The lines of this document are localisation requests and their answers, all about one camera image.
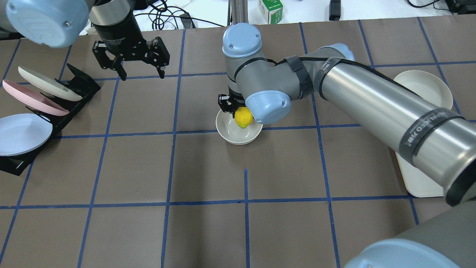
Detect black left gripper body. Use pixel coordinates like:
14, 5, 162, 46
92, 36, 170, 71

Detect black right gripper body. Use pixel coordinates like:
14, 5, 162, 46
218, 89, 245, 114

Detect yellow lemon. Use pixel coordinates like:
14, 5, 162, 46
234, 107, 254, 129

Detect white ceramic bowl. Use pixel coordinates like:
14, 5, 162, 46
215, 110, 263, 145

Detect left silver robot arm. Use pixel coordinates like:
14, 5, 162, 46
1, 0, 170, 81

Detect cream plate in rack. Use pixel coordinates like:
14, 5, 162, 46
17, 66, 82, 102

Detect pink plate in rack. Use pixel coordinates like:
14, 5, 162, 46
2, 80, 70, 117

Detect green white carton box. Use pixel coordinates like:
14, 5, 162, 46
258, 0, 284, 25

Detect lavender plate in rack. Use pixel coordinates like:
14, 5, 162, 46
0, 114, 53, 156

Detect black plate rack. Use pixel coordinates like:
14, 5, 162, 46
0, 63, 101, 175

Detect black power adapter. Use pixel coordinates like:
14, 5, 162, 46
328, 0, 341, 21

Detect shallow cream plate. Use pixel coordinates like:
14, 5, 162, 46
394, 70, 453, 110

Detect white rectangular tray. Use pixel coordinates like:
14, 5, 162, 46
395, 153, 444, 197

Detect aluminium frame post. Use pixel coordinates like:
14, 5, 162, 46
227, 0, 249, 26

